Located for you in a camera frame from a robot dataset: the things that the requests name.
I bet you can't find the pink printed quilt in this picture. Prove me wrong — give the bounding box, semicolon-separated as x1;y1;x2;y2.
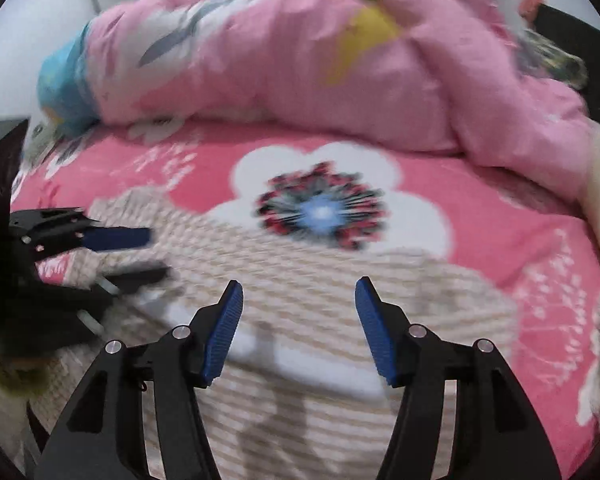
36;0;595;203

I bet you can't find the beige houndstooth knit coat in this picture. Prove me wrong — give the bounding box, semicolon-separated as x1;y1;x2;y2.
0;187;523;480

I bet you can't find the black bed headboard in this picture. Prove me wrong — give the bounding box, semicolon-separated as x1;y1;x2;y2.
534;2;600;58

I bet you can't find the pink floral blanket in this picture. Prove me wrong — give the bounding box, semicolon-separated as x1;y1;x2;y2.
10;115;600;476

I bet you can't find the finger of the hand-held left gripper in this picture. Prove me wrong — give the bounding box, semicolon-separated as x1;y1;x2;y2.
10;206;153;263
76;264;172;334

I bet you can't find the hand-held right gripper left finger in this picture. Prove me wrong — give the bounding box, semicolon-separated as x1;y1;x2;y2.
34;279;245;480

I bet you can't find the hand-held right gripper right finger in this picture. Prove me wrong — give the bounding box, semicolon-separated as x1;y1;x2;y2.
354;275;562;480

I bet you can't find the green fuzzy garment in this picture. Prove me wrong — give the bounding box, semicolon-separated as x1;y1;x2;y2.
0;355;48;396

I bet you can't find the plaid cloth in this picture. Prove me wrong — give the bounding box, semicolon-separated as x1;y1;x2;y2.
516;29;590;87

